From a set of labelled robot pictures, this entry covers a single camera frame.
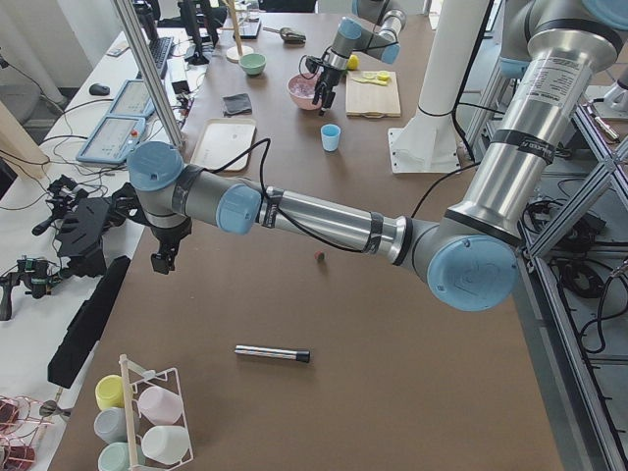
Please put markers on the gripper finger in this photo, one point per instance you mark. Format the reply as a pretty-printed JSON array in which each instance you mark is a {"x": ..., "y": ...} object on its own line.
[
  {"x": 317, "y": 99},
  {"x": 163, "y": 263},
  {"x": 327, "y": 101}
]

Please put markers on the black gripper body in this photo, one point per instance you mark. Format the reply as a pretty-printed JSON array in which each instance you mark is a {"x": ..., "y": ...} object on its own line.
[
  {"x": 169, "y": 235},
  {"x": 327, "y": 78}
]

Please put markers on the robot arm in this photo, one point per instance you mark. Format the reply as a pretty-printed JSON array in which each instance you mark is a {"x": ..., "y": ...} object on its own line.
[
  {"x": 324, "y": 178},
  {"x": 380, "y": 42}
]

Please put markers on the blue cup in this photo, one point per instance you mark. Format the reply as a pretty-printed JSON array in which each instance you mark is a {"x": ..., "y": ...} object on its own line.
[{"x": 330, "y": 137}]

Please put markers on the steel ice scoop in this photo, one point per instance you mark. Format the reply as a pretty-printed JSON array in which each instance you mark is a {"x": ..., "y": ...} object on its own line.
[{"x": 288, "y": 34}]

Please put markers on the wooden cup tree stand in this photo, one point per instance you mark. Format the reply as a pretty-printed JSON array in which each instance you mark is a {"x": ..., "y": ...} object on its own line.
[{"x": 235, "y": 53}]

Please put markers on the yellow cup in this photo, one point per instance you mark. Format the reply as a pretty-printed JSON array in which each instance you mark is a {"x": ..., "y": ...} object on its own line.
[{"x": 109, "y": 392}]

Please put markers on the pink cup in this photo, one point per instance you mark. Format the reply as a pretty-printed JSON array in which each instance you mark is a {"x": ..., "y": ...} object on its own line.
[{"x": 160, "y": 406}]

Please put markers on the grey cup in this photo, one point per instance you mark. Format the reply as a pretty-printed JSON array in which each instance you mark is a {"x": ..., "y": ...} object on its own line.
[{"x": 110, "y": 425}]

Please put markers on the white cup rack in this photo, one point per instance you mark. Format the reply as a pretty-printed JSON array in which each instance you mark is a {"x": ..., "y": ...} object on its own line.
[{"x": 136, "y": 379}]

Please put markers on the white cup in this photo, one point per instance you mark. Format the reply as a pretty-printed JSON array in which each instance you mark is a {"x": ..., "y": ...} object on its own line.
[{"x": 166, "y": 444}]

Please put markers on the mint cup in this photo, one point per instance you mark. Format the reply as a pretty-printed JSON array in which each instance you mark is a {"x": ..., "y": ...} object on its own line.
[{"x": 114, "y": 457}]

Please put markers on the pink bowl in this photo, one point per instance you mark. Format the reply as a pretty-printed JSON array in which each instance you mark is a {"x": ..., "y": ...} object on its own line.
[{"x": 301, "y": 90}]

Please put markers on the yellow lemon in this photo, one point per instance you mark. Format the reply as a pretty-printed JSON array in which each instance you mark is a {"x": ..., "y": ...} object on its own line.
[{"x": 352, "y": 63}]

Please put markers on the wooden cutting board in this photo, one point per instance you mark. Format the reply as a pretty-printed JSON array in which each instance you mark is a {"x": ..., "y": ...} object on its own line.
[{"x": 370, "y": 100}]

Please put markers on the lemon slices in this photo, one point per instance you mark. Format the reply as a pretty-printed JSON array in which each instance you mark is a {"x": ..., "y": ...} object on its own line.
[{"x": 381, "y": 78}]

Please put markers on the teach pendant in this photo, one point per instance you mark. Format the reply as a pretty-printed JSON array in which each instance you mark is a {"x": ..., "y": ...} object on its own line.
[
  {"x": 114, "y": 137},
  {"x": 133, "y": 100}
]

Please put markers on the mint green bowl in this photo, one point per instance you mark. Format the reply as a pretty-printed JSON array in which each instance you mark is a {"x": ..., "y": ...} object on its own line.
[{"x": 253, "y": 64}]

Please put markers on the grey folded cloth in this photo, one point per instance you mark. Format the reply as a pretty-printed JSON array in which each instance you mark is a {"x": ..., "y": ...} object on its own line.
[{"x": 238, "y": 104}]

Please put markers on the long black box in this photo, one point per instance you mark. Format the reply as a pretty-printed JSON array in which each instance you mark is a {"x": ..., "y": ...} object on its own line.
[{"x": 87, "y": 327}]

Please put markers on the white rabbit tray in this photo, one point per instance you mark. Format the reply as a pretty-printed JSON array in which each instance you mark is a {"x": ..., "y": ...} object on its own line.
[{"x": 221, "y": 140}]

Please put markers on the black computer mouse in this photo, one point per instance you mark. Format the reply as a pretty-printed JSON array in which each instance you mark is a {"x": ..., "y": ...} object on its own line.
[{"x": 99, "y": 89}]

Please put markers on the black keyboard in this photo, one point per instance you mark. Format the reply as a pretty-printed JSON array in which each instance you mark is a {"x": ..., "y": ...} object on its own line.
[{"x": 160, "y": 50}]

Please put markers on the steel muddler black tip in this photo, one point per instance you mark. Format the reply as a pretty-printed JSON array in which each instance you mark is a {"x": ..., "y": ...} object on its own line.
[{"x": 299, "y": 355}]

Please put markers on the steel jigger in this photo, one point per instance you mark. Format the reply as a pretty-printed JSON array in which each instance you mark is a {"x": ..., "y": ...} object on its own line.
[{"x": 50, "y": 408}]

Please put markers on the copper wire bottle rack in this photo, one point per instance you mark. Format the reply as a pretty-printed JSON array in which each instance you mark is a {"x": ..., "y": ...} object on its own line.
[{"x": 22, "y": 426}]

